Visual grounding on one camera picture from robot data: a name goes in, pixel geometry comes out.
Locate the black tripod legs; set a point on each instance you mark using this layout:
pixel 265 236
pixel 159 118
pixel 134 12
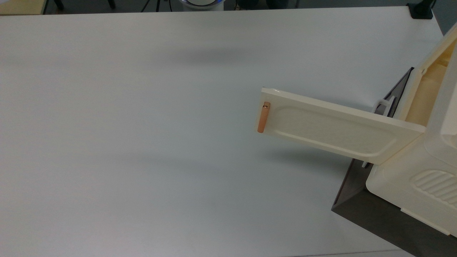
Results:
pixel 151 5

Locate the cream toy microwave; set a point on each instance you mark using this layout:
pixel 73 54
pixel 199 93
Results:
pixel 425 171

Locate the dark brown wooden drawer box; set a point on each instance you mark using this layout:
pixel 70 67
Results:
pixel 375 221

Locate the light wooden desk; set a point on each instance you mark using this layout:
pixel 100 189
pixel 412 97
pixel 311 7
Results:
pixel 21 6

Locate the black equipment base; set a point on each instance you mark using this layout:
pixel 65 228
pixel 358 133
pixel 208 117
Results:
pixel 264 3

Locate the black camera stand clamp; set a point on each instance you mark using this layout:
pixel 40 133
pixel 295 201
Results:
pixel 421 11

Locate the cream cabinet door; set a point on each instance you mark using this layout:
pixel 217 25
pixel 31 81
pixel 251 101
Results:
pixel 332 125

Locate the black chair leg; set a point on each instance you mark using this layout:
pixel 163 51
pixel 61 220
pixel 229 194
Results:
pixel 59 4
pixel 111 3

